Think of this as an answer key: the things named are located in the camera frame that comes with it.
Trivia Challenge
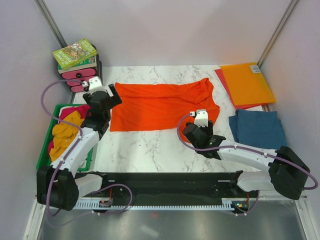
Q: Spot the orange t shirt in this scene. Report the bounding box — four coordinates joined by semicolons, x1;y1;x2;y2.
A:
110;78;220;132

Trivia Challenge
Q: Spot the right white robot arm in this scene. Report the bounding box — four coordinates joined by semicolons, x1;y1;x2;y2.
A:
182;123;310;200

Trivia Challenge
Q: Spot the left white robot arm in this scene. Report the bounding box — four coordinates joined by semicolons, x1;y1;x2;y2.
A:
36;80;122;211

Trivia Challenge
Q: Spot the magenta t shirt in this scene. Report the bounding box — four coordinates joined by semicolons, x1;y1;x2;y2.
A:
47;104;92;153

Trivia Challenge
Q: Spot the yellow t shirt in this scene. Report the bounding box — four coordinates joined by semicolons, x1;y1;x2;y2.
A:
48;111;86;163

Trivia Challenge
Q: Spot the black pink drawer unit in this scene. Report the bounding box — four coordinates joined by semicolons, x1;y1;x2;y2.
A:
60;54;103;93

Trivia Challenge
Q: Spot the dark green book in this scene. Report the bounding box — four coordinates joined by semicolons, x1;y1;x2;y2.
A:
57;56;97;74

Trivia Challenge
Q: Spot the light green book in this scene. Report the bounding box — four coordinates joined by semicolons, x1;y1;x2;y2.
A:
52;38;98;70

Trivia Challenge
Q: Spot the folded blue t shirt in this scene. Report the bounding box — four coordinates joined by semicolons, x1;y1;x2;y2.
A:
228;109;288;150

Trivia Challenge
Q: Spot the red plastic folder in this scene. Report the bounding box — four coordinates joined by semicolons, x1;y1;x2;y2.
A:
214;68;262;110

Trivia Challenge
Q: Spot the orange plastic folder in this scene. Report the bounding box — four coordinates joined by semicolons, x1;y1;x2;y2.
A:
221;62;276;106

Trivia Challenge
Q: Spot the green plastic bin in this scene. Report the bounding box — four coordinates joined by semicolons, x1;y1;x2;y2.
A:
36;104;94;172

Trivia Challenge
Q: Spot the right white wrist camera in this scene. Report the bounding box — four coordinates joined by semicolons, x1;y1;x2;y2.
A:
190;109;209;128

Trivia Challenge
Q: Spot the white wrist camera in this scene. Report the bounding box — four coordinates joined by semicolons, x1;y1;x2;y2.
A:
81;76;105;94
190;109;209;128

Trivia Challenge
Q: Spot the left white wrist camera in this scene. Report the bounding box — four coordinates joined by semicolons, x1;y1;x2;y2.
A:
81;76;105;94

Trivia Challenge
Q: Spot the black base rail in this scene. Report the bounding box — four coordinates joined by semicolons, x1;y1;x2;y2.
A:
88;172;258;206

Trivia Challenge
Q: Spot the white slotted cable duct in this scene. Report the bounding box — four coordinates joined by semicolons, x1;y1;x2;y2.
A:
74;197;235;211

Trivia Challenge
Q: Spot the left aluminium corner post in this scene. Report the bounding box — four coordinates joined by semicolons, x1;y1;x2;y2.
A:
34;0;67;48

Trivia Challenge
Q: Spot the aluminium corner post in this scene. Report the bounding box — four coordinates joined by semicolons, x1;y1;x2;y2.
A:
257;0;300;68
34;0;67;48

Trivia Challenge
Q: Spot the right aluminium corner post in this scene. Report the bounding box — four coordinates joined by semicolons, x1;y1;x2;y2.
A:
257;0;300;68

